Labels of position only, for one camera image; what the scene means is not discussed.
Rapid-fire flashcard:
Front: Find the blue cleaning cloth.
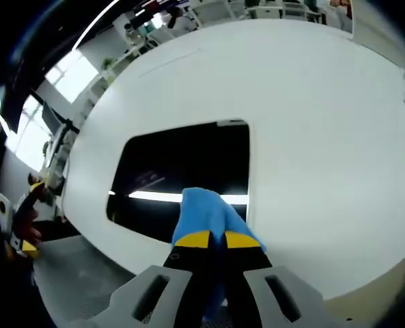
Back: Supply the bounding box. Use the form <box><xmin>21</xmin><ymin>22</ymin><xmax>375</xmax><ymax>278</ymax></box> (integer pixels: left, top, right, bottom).
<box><xmin>171</xmin><ymin>187</ymin><xmax>267</xmax><ymax>322</ymax></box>

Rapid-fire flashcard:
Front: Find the person's left hand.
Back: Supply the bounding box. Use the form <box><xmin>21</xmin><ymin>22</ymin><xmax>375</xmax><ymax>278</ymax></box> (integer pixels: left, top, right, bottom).
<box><xmin>19</xmin><ymin>208</ymin><xmax>42</xmax><ymax>245</ymax></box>

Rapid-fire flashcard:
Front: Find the computer monitor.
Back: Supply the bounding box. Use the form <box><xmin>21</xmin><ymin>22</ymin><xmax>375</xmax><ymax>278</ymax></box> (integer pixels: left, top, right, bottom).
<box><xmin>40</xmin><ymin>100</ymin><xmax>61</xmax><ymax>133</ymax></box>

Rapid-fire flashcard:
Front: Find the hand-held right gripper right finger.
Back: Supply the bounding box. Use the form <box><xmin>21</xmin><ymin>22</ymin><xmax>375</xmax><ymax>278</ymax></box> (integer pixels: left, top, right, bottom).
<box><xmin>225</xmin><ymin>230</ymin><xmax>354</xmax><ymax>328</ymax></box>

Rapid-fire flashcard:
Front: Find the grey mesh chair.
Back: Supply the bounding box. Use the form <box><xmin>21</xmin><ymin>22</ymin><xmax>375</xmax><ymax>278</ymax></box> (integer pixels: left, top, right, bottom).
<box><xmin>31</xmin><ymin>235</ymin><xmax>145</xmax><ymax>324</ymax></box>

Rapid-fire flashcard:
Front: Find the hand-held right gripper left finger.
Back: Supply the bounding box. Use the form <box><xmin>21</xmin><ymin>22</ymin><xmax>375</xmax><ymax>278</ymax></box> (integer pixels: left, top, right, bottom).
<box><xmin>85</xmin><ymin>229</ymin><xmax>211</xmax><ymax>328</ymax></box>

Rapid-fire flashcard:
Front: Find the black tablet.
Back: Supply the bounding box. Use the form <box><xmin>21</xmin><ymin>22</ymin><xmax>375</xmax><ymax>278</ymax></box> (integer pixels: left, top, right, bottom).
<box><xmin>105</xmin><ymin>119</ymin><xmax>254</xmax><ymax>245</ymax></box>

